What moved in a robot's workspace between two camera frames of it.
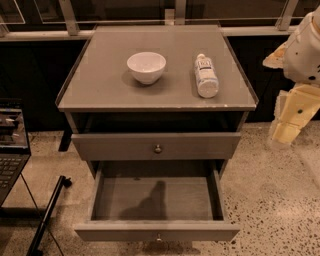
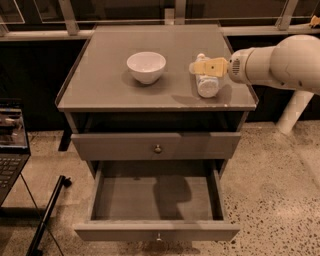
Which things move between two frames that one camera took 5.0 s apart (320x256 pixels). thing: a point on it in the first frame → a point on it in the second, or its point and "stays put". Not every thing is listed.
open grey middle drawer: x=157 y=201 stays put
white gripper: x=302 y=57 → x=237 y=68
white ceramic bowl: x=146 y=67 stays put
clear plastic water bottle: x=207 y=81 stays put
